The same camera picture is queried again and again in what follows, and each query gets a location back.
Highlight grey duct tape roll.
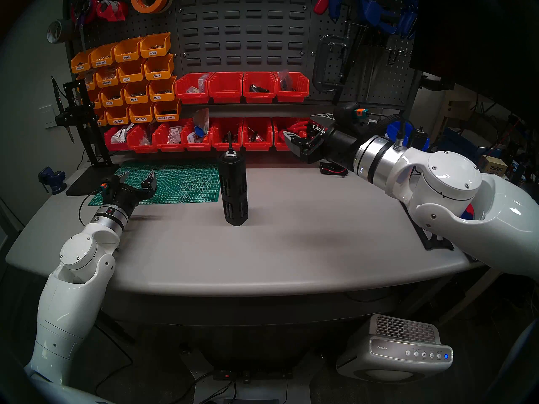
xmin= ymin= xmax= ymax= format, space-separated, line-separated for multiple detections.
xmin=46 ymin=19 xmax=75 ymax=44

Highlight yellow bin labelled M3-4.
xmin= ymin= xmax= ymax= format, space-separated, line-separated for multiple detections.
xmin=144 ymin=54 xmax=175 ymax=80

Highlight yellow bin labelled M4X4X6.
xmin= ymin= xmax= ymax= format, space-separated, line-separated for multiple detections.
xmin=95 ymin=65 xmax=122 ymax=88

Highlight white air purifier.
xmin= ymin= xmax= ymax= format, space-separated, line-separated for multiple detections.
xmin=336 ymin=314 xmax=454 ymax=383

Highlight black power strip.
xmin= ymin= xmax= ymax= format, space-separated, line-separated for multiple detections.
xmin=213 ymin=367 xmax=293 ymax=383

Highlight black pegboard panel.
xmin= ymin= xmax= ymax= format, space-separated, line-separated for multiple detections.
xmin=63 ymin=0 xmax=181 ymax=75

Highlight black braided right wrist cable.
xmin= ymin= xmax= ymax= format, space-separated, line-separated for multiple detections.
xmin=366 ymin=113 xmax=407 ymax=150

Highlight black flat frame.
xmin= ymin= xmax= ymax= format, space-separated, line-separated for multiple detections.
xmin=411 ymin=214 xmax=455 ymax=251

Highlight black battery holder with wires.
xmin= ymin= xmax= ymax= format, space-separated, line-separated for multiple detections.
xmin=319 ymin=161 xmax=350 ymax=177

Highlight yellow bin labelled M3-12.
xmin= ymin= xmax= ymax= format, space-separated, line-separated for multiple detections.
xmin=100 ymin=85 xmax=126 ymax=108

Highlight yellow bin labelled M3-6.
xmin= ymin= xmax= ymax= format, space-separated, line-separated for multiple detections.
xmin=148 ymin=76 xmax=177 ymax=102

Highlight white plastic bag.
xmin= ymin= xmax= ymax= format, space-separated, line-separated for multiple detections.
xmin=110 ymin=123 xmax=134 ymax=145

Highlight red tape roll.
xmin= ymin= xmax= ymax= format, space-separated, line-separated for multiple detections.
xmin=70 ymin=0 xmax=101 ymax=26

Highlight white wall switch plate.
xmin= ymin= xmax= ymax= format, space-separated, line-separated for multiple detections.
xmin=38 ymin=104 xmax=57 ymax=129

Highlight thin black left wrist cable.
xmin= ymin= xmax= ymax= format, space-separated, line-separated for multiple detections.
xmin=77 ymin=187 xmax=101 ymax=225

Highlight yellow bin labelled M2.5-5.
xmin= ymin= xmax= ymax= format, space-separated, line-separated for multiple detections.
xmin=128 ymin=102 xmax=156 ymax=124

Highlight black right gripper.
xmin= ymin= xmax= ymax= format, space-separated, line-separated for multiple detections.
xmin=283 ymin=113 xmax=367 ymax=172

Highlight small cardboard box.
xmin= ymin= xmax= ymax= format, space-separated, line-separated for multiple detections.
xmin=479 ymin=155 xmax=509 ymax=177

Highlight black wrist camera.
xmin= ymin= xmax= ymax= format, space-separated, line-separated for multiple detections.
xmin=335 ymin=102 xmax=371 ymax=128
xmin=98 ymin=173 xmax=123 ymax=193

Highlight yellow bin labelled M3-8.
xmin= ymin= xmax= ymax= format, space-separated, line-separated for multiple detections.
xmin=123 ymin=81 xmax=151 ymax=104

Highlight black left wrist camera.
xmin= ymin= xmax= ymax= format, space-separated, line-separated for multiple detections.
xmin=98 ymin=173 xmax=123 ymax=193

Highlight red tape dispenser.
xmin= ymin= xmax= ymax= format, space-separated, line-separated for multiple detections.
xmin=96 ymin=0 xmax=129 ymax=22

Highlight yellow bin labelled M3X8 BAD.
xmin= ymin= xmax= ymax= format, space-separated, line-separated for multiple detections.
xmin=90 ymin=43 xmax=118 ymax=68

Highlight blue bench vise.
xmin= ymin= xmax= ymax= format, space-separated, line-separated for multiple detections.
xmin=38 ymin=167 xmax=67 ymax=195

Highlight orange tape roll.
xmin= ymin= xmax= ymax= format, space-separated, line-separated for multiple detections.
xmin=130 ymin=0 xmax=174 ymax=14

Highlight yellow bin labelled M4-0.7 hex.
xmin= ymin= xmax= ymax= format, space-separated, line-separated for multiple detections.
xmin=153 ymin=98 xmax=182 ymax=122

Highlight dark blue crate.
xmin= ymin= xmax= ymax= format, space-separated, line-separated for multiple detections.
xmin=440 ymin=125 xmax=502 ymax=159

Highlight yellow bin labelled M3X6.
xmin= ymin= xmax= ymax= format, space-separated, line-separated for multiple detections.
xmin=139 ymin=32 xmax=172 ymax=58

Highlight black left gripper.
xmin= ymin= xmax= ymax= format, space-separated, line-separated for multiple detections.
xmin=106 ymin=167 xmax=157 ymax=216

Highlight black bar clamp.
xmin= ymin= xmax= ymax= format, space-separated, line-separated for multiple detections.
xmin=333 ymin=5 xmax=371 ymax=106

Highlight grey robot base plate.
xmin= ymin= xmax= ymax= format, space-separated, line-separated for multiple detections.
xmin=192 ymin=376 xmax=314 ymax=404

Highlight black metal stand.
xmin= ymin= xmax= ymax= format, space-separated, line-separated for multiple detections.
xmin=51 ymin=76 xmax=120 ymax=197

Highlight purple handled scissors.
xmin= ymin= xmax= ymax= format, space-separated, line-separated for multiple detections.
xmin=75 ymin=0 xmax=90 ymax=51

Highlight grey metal C-clamp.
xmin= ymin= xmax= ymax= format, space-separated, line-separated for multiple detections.
xmin=312 ymin=34 xmax=349 ymax=93

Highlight grey louvred panel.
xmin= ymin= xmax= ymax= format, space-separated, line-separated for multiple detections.
xmin=175 ymin=0 xmax=314 ymax=101

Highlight green cutting mat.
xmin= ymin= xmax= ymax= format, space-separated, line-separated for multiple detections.
xmin=88 ymin=157 xmax=220 ymax=207

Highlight red plastic parts bin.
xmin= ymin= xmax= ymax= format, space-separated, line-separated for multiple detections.
xmin=304 ymin=118 xmax=333 ymax=138
xmin=242 ymin=117 xmax=274 ymax=152
xmin=104 ymin=125 xmax=131 ymax=152
xmin=209 ymin=117 xmax=245 ymax=152
xmin=243 ymin=72 xmax=278 ymax=104
xmin=272 ymin=117 xmax=307 ymax=151
xmin=152 ymin=120 xmax=186 ymax=152
xmin=126 ymin=123 xmax=157 ymax=154
xmin=275 ymin=72 xmax=310 ymax=103
xmin=208 ymin=72 xmax=245 ymax=104
xmin=174 ymin=73 xmax=214 ymax=104
xmin=181 ymin=118 xmax=213 ymax=152

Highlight tall clear parts bag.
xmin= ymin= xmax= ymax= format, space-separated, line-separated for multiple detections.
xmin=193 ymin=108 xmax=210 ymax=135

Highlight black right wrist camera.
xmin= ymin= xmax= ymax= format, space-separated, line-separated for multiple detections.
xmin=335 ymin=102 xmax=371 ymax=128

